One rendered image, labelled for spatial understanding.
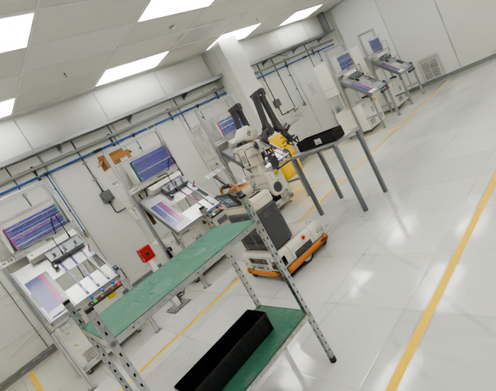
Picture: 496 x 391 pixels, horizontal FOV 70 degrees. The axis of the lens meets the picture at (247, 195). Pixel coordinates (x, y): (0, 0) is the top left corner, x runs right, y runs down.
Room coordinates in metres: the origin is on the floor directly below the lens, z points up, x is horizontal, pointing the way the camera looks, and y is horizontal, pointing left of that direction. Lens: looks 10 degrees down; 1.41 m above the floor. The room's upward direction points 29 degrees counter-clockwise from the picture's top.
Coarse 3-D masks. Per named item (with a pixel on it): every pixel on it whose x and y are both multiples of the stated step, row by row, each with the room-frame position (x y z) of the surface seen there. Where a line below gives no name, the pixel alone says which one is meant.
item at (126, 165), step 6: (150, 132) 4.65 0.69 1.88; (138, 138) 4.52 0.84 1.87; (120, 144) 4.38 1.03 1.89; (126, 144) 4.41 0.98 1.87; (108, 150) 4.27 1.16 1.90; (114, 150) 4.31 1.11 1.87; (168, 150) 4.68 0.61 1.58; (174, 156) 4.63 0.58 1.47; (126, 162) 4.27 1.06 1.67; (174, 162) 4.67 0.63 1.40; (126, 168) 4.35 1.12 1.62; (132, 174) 4.29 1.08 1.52; (156, 174) 4.43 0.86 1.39; (132, 180) 4.36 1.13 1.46; (138, 180) 4.27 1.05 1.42; (144, 180) 4.32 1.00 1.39; (138, 186) 4.29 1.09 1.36; (132, 192) 4.23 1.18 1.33; (174, 234) 3.84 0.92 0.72; (204, 288) 3.84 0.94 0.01
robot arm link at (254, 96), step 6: (258, 90) 3.36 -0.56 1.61; (252, 96) 3.35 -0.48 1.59; (258, 96) 3.36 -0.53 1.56; (258, 102) 3.34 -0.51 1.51; (258, 108) 3.33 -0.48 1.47; (258, 114) 3.35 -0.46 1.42; (264, 114) 3.34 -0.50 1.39; (264, 120) 3.32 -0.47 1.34; (264, 126) 3.33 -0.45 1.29; (270, 126) 3.31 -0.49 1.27; (270, 132) 3.29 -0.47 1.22
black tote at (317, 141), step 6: (336, 126) 3.77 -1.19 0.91; (324, 132) 3.93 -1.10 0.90; (330, 132) 3.65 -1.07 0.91; (336, 132) 3.67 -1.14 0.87; (342, 132) 3.71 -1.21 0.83; (306, 138) 4.19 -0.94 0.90; (312, 138) 3.88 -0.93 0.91; (318, 138) 3.81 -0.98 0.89; (324, 138) 3.74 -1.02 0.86; (330, 138) 3.68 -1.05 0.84; (336, 138) 3.65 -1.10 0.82; (300, 144) 4.07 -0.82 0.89; (306, 144) 4.00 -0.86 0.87; (312, 144) 3.92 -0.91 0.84; (318, 144) 3.85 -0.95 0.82; (300, 150) 4.10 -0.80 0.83; (306, 150) 4.03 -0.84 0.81
